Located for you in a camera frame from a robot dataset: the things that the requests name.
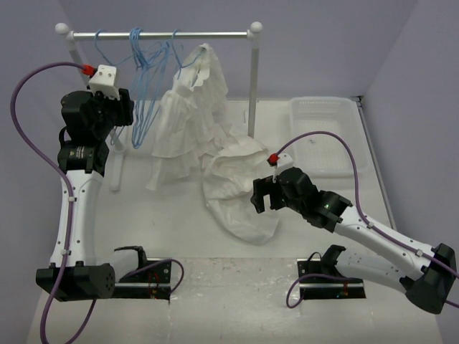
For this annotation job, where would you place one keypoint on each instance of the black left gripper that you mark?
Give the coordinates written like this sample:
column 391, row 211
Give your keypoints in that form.
column 125, row 106

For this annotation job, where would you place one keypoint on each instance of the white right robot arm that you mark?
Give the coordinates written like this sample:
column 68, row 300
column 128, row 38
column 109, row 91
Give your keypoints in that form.
column 423, row 273

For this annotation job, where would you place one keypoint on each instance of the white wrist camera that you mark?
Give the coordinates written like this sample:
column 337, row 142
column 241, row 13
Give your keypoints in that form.
column 105, row 80
column 280, row 162

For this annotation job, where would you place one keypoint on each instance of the blue empty hangers bunch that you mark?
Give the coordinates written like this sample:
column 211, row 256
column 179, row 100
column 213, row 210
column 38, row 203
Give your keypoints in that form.
column 151, row 64

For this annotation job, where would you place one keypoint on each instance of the white clothes rack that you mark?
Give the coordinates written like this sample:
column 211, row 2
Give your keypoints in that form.
column 253, row 35

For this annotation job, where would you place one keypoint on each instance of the white skirt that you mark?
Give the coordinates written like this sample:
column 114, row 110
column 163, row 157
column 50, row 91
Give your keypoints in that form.
column 227, row 185

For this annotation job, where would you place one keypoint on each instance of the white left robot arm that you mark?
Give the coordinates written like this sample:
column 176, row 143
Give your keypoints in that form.
column 74, row 272

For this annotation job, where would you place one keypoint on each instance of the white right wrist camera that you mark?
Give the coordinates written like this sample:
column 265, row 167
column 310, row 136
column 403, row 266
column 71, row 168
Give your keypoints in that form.
column 280, row 162

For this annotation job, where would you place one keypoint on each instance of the blue hanger holding garment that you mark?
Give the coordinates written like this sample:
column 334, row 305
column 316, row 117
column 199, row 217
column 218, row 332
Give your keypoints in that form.
column 182, row 66

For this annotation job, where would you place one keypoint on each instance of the white hanging garment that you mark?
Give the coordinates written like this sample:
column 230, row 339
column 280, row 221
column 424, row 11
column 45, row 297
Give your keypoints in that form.
column 184, row 128

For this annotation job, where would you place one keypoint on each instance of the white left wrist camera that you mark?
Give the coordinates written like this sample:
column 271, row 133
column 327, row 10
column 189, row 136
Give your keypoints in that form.
column 105, row 80

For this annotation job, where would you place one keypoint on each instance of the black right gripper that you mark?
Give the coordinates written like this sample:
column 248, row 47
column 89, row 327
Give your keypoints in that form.
column 262, row 187

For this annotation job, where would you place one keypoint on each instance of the white plastic basket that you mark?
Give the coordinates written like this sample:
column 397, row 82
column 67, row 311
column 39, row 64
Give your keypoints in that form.
column 320, row 154

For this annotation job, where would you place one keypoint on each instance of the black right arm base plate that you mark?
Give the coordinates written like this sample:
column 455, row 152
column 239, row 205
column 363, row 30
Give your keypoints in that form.
column 321, row 273

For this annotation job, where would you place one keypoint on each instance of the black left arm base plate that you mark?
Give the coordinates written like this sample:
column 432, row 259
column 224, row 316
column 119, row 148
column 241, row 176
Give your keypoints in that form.
column 152, row 284

